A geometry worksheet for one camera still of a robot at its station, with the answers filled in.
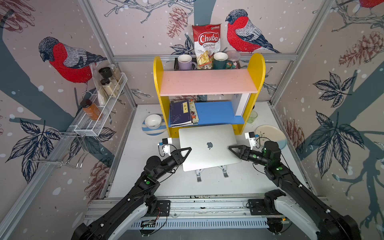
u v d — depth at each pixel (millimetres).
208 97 1228
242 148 684
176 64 835
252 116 1100
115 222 462
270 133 1024
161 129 1029
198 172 835
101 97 701
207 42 792
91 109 660
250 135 724
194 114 949
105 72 775
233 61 837
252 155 680
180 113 928
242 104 853
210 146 730
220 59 819
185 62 815
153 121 1045
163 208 743
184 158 680
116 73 852
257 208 730
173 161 649
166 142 695
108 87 761
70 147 657
